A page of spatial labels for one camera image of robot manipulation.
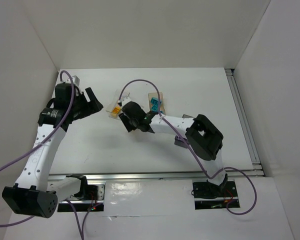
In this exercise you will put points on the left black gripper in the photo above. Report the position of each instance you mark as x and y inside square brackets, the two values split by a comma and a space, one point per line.
[84, 104]

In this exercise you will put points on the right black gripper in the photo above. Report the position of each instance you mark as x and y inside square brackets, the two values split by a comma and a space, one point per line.
[125, 120]

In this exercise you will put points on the yellow lego brick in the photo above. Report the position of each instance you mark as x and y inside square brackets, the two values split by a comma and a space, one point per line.
[116, 110]

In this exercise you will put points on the teal small lego brick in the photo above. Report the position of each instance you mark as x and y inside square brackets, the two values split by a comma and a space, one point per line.
[154, 108]

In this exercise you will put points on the teal long lego brick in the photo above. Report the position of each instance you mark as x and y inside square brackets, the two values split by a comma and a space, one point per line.
[155, 101]

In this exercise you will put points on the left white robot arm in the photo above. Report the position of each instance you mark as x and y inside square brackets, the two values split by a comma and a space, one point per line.
[31, 195]

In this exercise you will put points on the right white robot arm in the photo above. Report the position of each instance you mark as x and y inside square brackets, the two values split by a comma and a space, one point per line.
[199, 134]

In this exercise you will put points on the clear plastic container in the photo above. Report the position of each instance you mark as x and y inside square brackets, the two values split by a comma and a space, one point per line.
[113, 104]

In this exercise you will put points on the orange translucent container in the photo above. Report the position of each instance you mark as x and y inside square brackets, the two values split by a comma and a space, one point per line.
[159, 97]

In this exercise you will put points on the dark grey translucent container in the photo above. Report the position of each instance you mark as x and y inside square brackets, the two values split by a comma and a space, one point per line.
[181, 143]

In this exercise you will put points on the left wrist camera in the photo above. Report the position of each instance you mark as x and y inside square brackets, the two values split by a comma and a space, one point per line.
[74, 79]

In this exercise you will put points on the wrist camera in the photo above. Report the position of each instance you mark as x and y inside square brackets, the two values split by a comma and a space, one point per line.
[74, 79]
[123, 101]

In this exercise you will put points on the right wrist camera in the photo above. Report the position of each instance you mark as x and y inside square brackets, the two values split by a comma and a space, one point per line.
[123, 101]

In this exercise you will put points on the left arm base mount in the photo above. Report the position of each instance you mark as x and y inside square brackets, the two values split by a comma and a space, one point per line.
[93, 197]

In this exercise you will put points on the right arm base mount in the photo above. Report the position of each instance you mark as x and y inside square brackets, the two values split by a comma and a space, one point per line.
[207, 199]

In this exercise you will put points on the aluminium front rail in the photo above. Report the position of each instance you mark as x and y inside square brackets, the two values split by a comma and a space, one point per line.
[160, 175]

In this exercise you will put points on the aluminium rail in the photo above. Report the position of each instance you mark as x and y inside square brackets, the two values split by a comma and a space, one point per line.
[257, 166]
[160, 175]

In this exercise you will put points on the aluminium right rail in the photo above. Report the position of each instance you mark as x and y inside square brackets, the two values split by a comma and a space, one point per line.
[257, 166]

